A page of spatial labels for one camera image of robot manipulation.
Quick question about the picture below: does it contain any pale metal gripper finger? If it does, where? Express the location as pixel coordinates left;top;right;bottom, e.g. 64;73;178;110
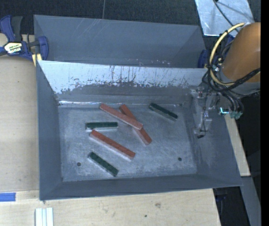
197;113;212;139
193;106;203;136

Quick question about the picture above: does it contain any dark green flat block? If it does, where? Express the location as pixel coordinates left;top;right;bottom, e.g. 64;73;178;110
148;102;179;122
87;151;120;178
85;121;119;132

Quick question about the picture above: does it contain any grey metal bin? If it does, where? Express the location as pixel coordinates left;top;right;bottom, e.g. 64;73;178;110
33;14;244;201

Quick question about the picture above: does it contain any red-brown flat block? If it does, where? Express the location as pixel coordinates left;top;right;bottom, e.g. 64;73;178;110
98;103;144;130
119;104;153;146
89;129;136;161

